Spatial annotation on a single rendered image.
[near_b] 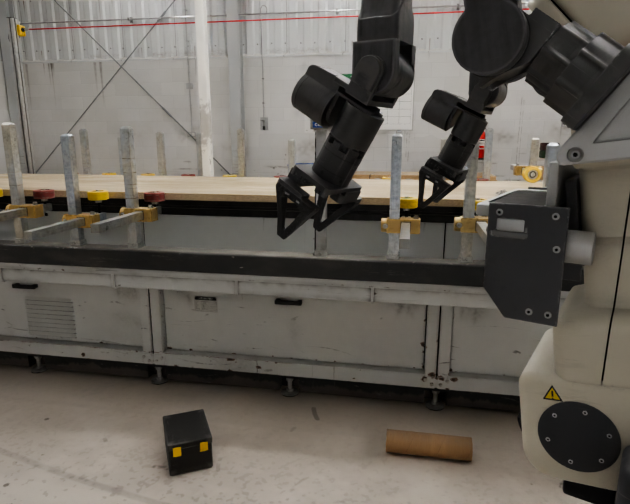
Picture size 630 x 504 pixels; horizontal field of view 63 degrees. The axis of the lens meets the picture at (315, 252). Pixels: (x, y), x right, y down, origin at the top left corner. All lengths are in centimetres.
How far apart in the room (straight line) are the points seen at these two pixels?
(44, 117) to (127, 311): 897
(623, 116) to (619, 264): 26
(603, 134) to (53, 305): 245
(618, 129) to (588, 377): 35
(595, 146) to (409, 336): 168
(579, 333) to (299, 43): 873
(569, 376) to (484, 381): 146
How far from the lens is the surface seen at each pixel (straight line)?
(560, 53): 61
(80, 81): 1084
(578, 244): 74
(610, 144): 60
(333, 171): 70
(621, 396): 81
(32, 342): 283
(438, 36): 911
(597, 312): 80
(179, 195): 217
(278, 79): 928
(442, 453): 199
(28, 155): 372
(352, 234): 205
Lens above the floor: 114
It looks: 13 degrees down
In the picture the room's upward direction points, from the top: straight up
